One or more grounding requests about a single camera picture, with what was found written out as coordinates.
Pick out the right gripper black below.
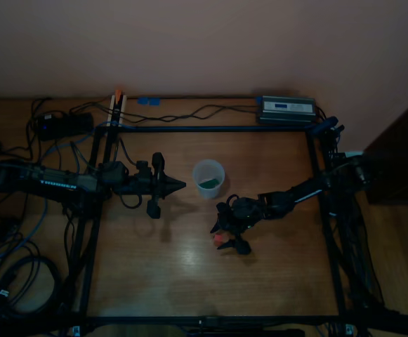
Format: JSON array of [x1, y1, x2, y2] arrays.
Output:
[[209, 196, 263, 256]]

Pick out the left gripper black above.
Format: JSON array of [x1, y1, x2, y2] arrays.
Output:
[[126, 152, 187, 220]]

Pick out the silver power supply box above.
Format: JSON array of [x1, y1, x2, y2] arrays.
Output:
[[256, 95, 317, 125]]

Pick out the translucent plastic cup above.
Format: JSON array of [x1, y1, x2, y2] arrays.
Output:
[[192, 158, 226, 200]]

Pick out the white power strip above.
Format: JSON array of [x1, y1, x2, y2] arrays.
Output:
[[108, 89, 129, 128]]

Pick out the black power brick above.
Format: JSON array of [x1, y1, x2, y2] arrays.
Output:
[[34, 111, 95, 142]]

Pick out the brown wooden wardrobe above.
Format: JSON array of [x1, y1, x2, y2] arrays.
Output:
[[363, 90, 408, 205]]

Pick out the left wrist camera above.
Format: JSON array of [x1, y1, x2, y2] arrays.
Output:
[[135, 159, 152, 178]]

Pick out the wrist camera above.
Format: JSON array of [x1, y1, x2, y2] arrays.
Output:
[[232, 196, 253, 216], [135, 159, 152, 178]]

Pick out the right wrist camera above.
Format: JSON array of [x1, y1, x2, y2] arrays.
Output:
[[232, 196, 253, 216]]

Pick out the black aluminium extrusion frame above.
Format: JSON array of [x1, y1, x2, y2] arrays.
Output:
[[61, 124, 407, 337]]

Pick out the black power cable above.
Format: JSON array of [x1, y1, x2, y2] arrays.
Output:
[[117, 103, 261, 124]]

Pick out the blue network cable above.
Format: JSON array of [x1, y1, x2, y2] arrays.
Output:
[[22, 131, 98, 246]]

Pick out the blue clamp handle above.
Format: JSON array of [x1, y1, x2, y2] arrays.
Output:
[[311, 116, 340, 135]]

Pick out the coiled black cable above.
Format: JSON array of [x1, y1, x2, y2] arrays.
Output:
[[0, 242, 64, 317]]

